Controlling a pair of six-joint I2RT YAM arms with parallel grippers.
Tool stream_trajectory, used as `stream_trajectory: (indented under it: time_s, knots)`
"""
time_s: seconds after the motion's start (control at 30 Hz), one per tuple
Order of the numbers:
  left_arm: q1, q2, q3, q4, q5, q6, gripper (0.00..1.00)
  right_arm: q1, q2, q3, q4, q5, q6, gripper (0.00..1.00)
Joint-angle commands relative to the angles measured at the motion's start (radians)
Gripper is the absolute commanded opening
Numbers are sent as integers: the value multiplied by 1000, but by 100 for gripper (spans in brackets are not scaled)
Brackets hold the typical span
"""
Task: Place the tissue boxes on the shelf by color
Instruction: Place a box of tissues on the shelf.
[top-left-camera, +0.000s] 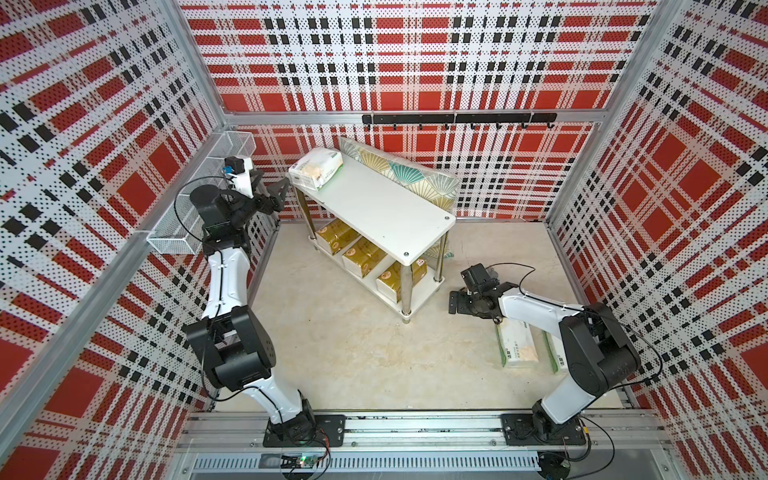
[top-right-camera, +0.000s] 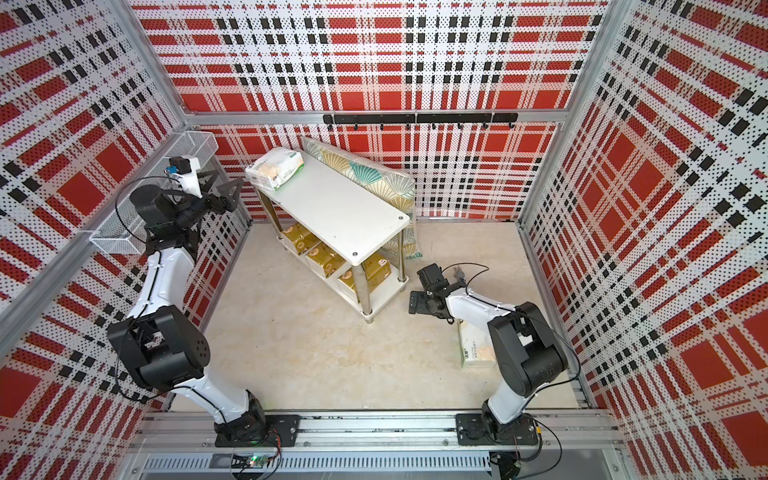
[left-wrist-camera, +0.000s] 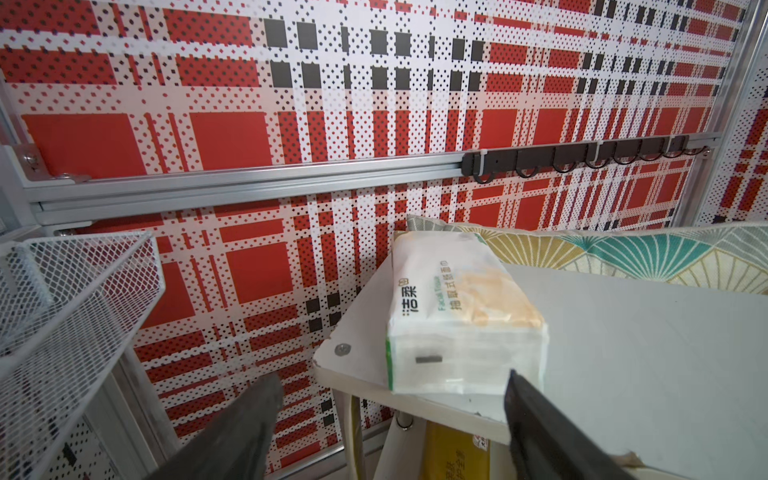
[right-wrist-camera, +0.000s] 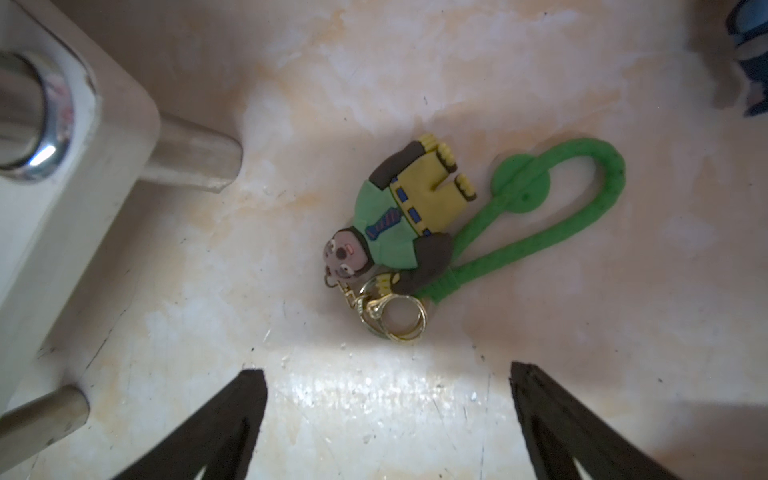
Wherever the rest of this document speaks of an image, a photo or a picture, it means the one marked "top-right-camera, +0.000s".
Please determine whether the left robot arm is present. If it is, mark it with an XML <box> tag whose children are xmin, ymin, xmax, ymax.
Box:
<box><xmin>107</xmin><ymin>167</ymin><xmax>270</xmax><ymax>446</ymax></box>

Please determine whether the black wall hook rail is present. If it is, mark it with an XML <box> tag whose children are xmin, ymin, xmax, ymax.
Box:
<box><xmin>323</xmin><ymin>112</ymin><xmax>519</xmax><ymax>129</ymax></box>

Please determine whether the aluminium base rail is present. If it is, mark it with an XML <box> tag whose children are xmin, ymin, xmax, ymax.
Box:
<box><xmin>117</xmin><ymin>409</ymin><xmax>638</xmax><ymax>479</ymax></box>

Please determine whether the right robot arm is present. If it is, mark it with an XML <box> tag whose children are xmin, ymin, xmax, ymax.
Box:
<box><xmin>409</xmin><ymin>263</ymin><xmax>568</xmax><ymax>446</ymax></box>

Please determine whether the white green tissue pack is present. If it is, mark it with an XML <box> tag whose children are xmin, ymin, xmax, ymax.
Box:
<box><xmin>458</xmin><ymin>321</ymin><xmax>496</xmax><ymax>368</ymax></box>
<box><xmin>245</xmin><ymin>147</ymin><xmax>304</xmax><ymax>191</ymax></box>

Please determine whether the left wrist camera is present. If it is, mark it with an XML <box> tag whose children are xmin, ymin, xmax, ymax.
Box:
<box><xmin>166</xmin><ymin>155</ymin><xmax>202</xmax><ymax>198</ymax></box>

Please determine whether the white two-tier shelf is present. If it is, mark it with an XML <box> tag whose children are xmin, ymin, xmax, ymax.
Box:
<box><xmin>256</xmin><ymin>153</ymin><xmax>409</xmax><ymax>324</ymax></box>

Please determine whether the white wire mesh basket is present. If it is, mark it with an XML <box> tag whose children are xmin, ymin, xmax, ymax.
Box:
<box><xmin>89</xmin><ymin>131</ymin><xmax>217</xmax><ymax>255</ymax></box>

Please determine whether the fan pattern cushion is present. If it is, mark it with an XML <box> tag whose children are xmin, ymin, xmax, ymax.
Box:
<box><xmin>301</xmin><ymin>137</ymin><xmax>423</xmax><ymax>259</ymax></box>

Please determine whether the green circuit board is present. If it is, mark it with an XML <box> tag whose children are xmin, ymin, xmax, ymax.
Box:
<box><xmin>230</xmin><ymin>454</ymin><xmax>273</xmax><ymax>471</ymax></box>

